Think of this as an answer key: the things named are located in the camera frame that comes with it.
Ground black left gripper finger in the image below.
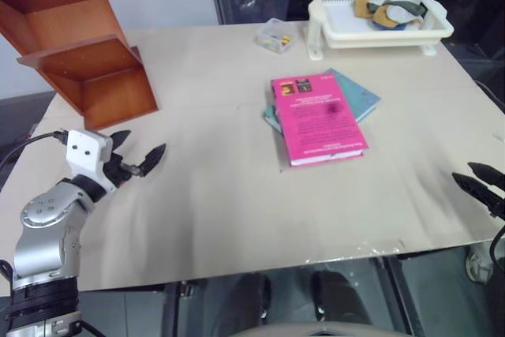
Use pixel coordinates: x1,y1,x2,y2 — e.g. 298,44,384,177
137,143,168,178
110,129,133,155

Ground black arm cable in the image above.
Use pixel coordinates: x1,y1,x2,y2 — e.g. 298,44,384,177
0,129,68,180
488,224,505,275

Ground blue cloth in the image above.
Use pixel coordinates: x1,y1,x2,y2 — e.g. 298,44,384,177
371,20,410,32

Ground clear plastic box with pieces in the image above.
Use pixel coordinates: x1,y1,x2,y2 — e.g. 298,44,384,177
253,17,297,54

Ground pale grey cloth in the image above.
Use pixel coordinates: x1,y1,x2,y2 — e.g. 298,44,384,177
381,4,420,25

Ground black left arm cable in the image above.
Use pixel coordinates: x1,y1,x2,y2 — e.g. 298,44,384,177
0,129,68,180

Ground pink book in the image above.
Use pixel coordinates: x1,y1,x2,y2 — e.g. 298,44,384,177
270,73,369,168

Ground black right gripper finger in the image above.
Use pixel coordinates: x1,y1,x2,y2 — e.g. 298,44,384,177
451,171,503,212
466,161,505,192

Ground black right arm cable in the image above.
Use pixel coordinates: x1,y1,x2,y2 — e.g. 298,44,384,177
488,224,505,275

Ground dark rounded shape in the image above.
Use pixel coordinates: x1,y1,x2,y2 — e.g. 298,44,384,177
310,269,374,327
230,272,274,328

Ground dark green cloth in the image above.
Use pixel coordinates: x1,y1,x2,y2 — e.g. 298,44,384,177
368,0,428,22

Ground white shoe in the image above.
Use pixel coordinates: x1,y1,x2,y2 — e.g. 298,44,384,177
464,241,495,284

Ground teal book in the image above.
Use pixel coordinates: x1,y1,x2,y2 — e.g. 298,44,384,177
261,67,383,133

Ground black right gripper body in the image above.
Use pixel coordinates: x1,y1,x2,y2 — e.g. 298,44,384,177
487,185,505,220

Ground brown wooden bookshelf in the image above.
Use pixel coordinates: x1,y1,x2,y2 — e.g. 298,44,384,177
0,0,159,131

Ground grey robot torso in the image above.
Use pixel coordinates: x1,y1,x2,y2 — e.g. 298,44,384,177
226,320,399,337

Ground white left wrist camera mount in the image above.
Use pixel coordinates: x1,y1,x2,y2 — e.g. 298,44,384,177
65,128,114,192

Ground white plastic basket rack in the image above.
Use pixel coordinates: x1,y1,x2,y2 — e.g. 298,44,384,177
305,0,455,62

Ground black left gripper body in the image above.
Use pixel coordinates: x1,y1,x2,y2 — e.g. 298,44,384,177
101,150,142,190

